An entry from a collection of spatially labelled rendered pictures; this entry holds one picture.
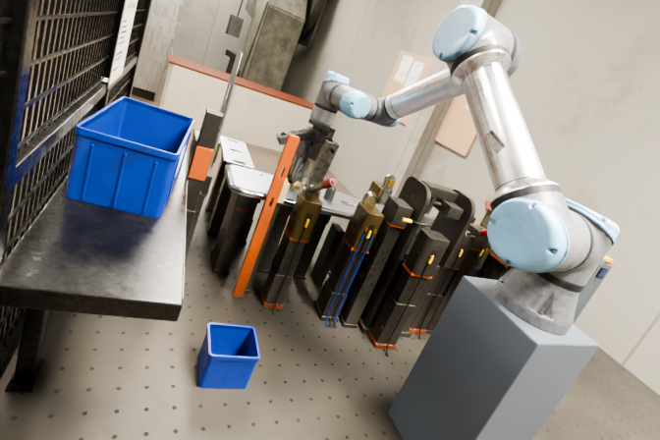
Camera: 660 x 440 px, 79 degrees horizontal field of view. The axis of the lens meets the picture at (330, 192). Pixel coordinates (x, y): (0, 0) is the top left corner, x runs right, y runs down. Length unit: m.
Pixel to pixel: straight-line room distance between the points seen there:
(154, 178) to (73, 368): 0.41
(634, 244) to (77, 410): 2.75
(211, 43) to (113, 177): 7.78
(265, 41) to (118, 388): 6.12
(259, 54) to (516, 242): 6.22
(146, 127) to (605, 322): 2.69
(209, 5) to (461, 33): 7.74
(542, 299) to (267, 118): 5.03
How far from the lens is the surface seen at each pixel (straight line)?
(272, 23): 6.72
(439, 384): 0.97
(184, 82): 5.36
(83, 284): 0.62
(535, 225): 0.70
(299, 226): 1.09
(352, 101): 1.11
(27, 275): 0.63
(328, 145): 1.05
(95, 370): 0.97
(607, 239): 0.86
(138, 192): 0.79
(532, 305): 0.86
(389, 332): 1.26
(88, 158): 0.79
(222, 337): 1.00
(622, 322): 2.96
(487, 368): 0.88
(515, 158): 0.77
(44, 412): 0.91
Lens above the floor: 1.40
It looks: 17 degrees down
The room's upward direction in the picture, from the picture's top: 22 degrees clockwise
